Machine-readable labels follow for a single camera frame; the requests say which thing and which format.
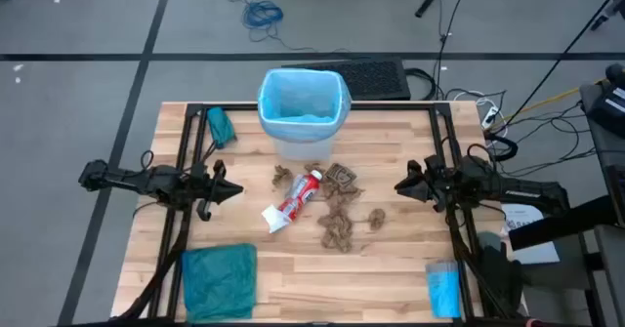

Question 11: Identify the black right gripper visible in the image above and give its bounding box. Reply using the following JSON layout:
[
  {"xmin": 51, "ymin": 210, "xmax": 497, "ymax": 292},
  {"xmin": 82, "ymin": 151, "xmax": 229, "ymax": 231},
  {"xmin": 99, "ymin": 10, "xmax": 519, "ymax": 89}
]
[{"xmin": 394, "ymin": 153, "xmax": 460, "ymax": 214}]

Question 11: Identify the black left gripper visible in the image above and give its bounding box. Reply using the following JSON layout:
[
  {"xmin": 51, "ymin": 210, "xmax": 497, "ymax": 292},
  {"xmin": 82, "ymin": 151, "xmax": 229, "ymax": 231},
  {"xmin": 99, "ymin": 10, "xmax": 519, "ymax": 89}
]
[{"xmin": 187, "ymin": 158, "xmax": 244, "ymax": 222}]

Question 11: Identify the round brown paper ball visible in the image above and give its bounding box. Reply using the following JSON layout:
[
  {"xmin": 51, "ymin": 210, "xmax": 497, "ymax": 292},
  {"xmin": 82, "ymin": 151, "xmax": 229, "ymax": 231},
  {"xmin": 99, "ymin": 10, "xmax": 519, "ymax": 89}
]
[{"xmin": 366, "ymin": 207, "xmax": 387, "ymax": 231}]

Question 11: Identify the small brown paper clump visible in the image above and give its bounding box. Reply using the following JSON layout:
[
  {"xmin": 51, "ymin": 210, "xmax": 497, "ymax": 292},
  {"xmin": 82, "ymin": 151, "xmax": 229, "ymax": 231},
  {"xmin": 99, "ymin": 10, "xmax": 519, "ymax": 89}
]
[{"xmin": 271, "ymin": 164, "xmax": 295, "ymax": 189}]

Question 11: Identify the red white toothpaste tube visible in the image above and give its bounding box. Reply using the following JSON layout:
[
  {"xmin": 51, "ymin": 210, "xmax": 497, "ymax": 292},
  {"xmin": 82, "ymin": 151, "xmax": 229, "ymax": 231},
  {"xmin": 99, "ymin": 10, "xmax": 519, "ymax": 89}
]
[{"xmin": 277, "ymin": 169, "xmax": 324, "ymax": 223}]

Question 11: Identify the square brown cardboard coaster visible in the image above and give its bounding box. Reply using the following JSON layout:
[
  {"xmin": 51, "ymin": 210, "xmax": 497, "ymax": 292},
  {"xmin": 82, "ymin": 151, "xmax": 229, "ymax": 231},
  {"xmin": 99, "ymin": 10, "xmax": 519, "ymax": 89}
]
[{"xmin": 324, "ymin": 162, "xmax": 358, "ymax": 191}]

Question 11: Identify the brown paper tangle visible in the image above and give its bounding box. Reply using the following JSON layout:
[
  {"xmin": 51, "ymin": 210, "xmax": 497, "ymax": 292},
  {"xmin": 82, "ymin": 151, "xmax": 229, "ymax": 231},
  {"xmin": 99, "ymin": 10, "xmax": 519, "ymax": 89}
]
[
  {"xmin": 319, "ymin": 228, "xmax": 354, "ymax": 254},
  {"xmin": 319, "ymin": 178, "xmax": 365, "ymax": 209},
  {"xmin": 316, "ymin": 204, "xmax": 354, "ymax": 233}
]

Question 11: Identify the white plastic trash bin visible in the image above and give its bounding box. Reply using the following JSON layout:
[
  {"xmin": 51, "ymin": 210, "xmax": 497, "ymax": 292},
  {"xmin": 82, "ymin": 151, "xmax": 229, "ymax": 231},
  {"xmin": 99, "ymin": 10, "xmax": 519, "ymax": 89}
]
[{"xmin": 270, "ymin": 121, "xmax": 338, "ymax": 163}]

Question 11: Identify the light blue trash bag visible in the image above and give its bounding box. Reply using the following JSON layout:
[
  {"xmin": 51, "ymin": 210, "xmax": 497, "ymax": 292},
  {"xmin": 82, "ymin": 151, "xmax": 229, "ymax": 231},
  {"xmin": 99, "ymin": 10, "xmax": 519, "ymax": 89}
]
[{"xmin": 257, "ymin": 67, "xmax": 353, "ymax": 143}]

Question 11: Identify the small rolled teal bag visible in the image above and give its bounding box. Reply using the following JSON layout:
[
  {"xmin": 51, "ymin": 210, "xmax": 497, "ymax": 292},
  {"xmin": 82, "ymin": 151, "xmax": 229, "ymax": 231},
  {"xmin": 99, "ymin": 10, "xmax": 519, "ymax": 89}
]
[{"xmin": 205, "ymin": 105, "xmax": 238, "ymax": 150}]

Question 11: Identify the large folded teal bag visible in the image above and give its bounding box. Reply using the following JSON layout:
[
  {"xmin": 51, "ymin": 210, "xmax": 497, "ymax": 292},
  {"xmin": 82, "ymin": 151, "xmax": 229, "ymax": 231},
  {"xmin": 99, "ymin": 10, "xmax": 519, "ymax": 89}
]
[{"xmin": 181, "ymin": 242, "xmax": 259, "ymax": 324}]

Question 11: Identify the folded light blue bag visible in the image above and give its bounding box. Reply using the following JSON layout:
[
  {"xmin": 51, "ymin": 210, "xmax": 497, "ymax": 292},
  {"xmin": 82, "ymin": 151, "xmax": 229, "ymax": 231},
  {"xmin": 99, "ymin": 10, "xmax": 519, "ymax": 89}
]
[{"xmin": 424, "ymin": 260, "xmax": 463, "ymax": 319}]

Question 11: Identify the white power strip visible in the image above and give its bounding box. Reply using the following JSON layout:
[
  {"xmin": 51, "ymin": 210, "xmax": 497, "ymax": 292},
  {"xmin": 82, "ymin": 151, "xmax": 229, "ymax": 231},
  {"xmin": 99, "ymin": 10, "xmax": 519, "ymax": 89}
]
[{"xmin": 480, "ymin": 105, "xmax": 500, "ymax": 131}]

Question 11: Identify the white printed paper sheet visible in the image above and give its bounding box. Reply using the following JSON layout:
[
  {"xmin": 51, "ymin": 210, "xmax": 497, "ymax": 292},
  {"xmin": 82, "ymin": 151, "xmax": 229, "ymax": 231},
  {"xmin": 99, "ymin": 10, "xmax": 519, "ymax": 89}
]
[{"xmin": 500, "ymin": 202, "xmax": 562, "ymax": 266}]

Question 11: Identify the black cloth bundle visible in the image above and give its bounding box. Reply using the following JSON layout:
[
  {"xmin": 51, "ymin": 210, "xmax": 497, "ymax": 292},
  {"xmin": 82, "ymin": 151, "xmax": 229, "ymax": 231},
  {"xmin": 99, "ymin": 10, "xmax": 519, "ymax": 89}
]
[{"xmin": 476, "ymin": 231, "xmax": 534, "ymax": 318}]

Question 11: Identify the black side desk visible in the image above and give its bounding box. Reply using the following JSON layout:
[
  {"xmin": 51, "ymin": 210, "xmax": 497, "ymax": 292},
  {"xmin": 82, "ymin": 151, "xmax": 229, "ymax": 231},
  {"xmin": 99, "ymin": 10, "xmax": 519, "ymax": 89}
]
[{"xmin": 507, "ymin": 163, "xmax": 625, "ymax": 327}]

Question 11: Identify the thin black pole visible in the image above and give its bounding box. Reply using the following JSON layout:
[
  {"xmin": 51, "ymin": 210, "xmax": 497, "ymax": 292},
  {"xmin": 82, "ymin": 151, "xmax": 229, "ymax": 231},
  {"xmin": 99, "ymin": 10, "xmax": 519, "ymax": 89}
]
[{"xmin": 490, "ymin": 0, "xmax": 625, "ymax": 136}]

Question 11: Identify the black equipment case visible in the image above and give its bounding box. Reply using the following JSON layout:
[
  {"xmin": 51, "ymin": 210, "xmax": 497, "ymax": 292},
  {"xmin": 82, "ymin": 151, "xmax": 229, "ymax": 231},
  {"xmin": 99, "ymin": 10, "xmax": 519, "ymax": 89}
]
[{"xmin": 579, "ymin": 61, "xmax": 625, "ymax": 141}]

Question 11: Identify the black coiled floor cable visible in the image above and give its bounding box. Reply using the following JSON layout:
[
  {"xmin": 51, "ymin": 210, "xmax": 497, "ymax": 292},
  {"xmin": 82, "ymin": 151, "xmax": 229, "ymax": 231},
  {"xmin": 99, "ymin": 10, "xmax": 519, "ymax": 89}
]
[{"xmin": 403, "ymin": 66, "xmax": 439, "ymax": 102}]

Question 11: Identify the thin black floor cable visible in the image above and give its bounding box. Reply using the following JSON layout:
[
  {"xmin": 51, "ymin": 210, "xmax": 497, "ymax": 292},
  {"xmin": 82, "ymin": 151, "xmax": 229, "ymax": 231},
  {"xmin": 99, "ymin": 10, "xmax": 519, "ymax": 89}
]
[{"xmin": 436, "ymin": 0, "xmax": 473, "ymax": 102}]

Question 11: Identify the yellow floor cable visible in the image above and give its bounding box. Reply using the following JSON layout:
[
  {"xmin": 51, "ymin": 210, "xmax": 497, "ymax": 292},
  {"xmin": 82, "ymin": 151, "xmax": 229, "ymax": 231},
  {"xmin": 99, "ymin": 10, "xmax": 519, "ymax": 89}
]
[{"xmin": 502, "ymin": 76, "xmax": 609, "ymax": 121}]

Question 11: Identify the blue cable coil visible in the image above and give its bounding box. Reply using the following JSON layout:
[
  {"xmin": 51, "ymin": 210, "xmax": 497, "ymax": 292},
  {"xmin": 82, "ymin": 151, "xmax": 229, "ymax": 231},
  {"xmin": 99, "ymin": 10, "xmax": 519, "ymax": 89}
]
[{"xmin": 226, "ymin": 0, "xmax": 318, "ymax": 54}]

